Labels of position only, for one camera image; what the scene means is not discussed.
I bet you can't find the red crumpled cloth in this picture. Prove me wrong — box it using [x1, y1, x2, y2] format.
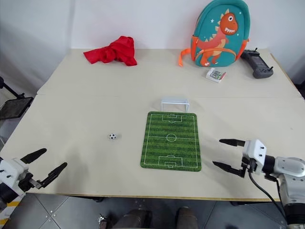
[83, 35, 138, 67]

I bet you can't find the dark object at table side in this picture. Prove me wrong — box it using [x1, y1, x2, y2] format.
[295, 80, 305, 101]

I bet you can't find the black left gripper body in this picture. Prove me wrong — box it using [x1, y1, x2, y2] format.
[18, 172, 44, 192]

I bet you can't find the white battery pack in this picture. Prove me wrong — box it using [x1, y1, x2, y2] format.
[205, 67, 226, 84]

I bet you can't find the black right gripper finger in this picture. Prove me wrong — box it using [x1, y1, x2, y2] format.
[219, 138, 246, 148]
[212, 161, 246, 178]

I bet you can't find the dark rounded shape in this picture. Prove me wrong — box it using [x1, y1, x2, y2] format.
[104, 208, 153, 229]
[175, 206, 200, 229]

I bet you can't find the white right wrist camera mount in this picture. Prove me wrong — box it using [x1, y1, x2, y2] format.
[242, 139, 267, 173]

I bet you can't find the teal dinosaur backpack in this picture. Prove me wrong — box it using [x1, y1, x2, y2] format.
[178, 0, 250, 68]

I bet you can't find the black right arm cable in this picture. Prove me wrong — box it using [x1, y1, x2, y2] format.
[247, 159, 288, 224]

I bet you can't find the black table support bar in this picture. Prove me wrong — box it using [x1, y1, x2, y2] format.
[69, 196, 104, 203]
[230, 200, 271, 207]

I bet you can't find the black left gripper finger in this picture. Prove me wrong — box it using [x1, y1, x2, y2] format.
[38, 162, 68, 189]
[20, 148, 47, 164]

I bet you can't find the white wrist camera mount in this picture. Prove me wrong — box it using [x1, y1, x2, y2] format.
[242, 139, 267, 173]
[0, 157, 31, 192]

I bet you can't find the white miniature goal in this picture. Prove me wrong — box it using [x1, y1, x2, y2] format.
[160, 96, 191, 113]

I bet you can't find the dark grey remote controller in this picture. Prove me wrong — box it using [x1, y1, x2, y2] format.
[240, 47, 275, 79]

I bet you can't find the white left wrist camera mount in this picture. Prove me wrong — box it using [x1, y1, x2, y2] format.
[0, 157, 31, 192]

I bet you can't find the black stand with tray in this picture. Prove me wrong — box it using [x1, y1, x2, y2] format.
[0, 76, 34, 121]

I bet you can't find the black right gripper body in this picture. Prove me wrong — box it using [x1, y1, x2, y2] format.
[241, 156, 257, 173]

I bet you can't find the green soccer field mat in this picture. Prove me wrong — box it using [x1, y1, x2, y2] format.
[140, 111, 203, 172]

